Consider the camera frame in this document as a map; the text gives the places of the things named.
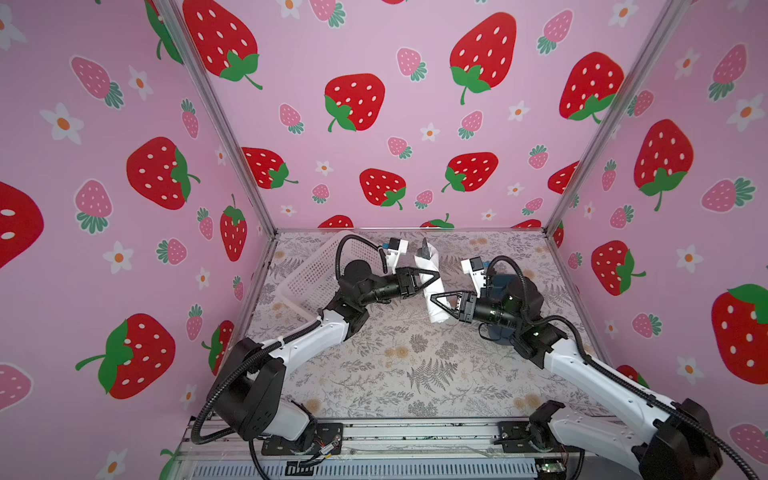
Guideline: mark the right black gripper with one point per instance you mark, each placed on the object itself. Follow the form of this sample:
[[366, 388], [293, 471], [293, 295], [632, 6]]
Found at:
[[468, 303]]

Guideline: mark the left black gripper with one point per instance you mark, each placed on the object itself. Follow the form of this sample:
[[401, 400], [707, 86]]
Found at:
[[394, 278]]

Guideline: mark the white paper napkin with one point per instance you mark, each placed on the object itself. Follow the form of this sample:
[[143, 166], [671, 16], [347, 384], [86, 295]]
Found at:
[[432, 284]]

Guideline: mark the dark teal plastic bin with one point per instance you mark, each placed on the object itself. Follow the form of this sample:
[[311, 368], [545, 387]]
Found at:
[[507, 289]]

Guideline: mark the white plastic mesh basket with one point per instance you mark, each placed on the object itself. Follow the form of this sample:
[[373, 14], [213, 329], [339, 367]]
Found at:
[[312, 284]]

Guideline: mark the silver table knife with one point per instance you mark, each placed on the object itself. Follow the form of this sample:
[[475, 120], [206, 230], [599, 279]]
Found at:
[[424, 251]]

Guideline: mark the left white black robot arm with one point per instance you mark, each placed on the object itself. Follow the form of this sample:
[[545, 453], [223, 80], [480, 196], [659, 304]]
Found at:
[[246, 398]]

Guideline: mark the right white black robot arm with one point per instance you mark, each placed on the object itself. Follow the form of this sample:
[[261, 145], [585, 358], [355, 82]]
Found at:
[[653, 436]]

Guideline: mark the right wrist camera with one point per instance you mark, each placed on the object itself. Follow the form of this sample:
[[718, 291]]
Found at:
[[475, 267]]

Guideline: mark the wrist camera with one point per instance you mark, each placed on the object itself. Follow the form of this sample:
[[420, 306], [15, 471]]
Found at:
[[393, 249], [475, 267]]

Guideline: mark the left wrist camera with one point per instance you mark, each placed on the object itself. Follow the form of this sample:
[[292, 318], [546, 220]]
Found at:
[[393, 249]]

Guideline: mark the aluminium frame rail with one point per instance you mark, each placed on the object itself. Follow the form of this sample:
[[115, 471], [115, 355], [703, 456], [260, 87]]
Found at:
[[399, 448]]

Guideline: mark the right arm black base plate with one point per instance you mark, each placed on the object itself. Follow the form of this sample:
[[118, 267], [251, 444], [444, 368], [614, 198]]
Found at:
[[521, 437]]

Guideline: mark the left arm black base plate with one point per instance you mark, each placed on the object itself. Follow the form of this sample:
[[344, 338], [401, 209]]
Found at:
[[323, 436]]

